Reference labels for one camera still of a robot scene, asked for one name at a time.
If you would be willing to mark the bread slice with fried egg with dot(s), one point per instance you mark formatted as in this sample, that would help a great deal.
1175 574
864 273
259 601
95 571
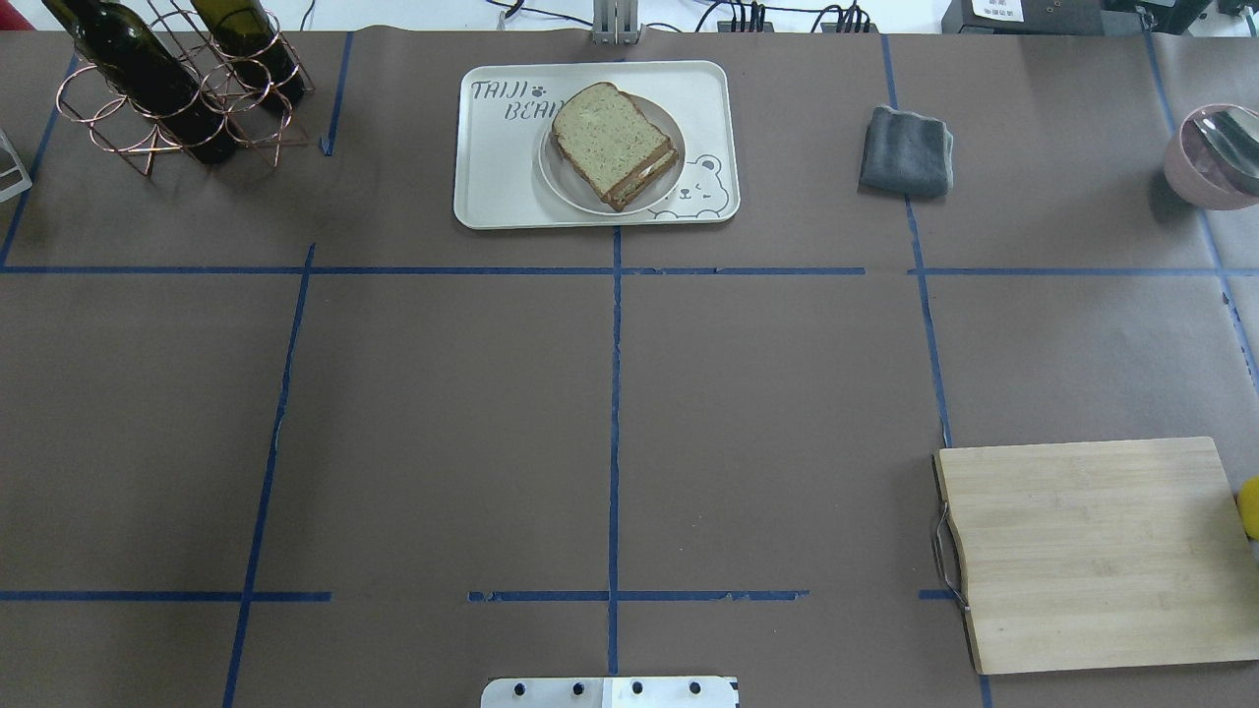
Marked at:
647 185

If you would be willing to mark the white plate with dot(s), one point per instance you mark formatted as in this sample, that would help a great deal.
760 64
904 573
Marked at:
557 173

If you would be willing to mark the cream serving tray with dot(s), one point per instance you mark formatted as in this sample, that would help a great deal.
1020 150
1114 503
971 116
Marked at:
504 110

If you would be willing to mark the grey folded cloth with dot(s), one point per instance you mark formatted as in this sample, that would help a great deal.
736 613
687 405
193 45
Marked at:
907 153

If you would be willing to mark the black computer box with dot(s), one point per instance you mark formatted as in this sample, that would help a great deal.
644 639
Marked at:
1082 18

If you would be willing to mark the green wine bottle middle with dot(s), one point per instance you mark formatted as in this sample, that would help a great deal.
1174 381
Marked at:
242 29

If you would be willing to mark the green wine bottle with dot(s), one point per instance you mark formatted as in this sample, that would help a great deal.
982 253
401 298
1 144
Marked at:
242 29
127 53

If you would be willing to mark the wooden cutting board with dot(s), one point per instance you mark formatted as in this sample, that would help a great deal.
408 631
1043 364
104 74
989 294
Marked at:
1095 555

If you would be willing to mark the green wine bottle front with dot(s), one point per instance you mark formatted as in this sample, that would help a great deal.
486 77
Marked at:
127 53

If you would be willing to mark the pink bowl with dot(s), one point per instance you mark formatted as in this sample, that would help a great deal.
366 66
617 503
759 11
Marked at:
1192 174

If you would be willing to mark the yellow lemon left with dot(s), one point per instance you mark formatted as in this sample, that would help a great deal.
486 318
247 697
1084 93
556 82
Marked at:
1247 503

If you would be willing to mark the metal scoop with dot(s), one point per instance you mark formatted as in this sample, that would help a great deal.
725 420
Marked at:
1231 135

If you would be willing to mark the aluminium frame post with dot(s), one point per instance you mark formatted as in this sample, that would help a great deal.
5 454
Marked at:
616 22

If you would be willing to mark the copper wire bottle rack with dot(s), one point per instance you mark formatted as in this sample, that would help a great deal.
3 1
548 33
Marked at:
204 79

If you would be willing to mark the white wire cup rack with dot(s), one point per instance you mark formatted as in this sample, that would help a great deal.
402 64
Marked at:
15 178

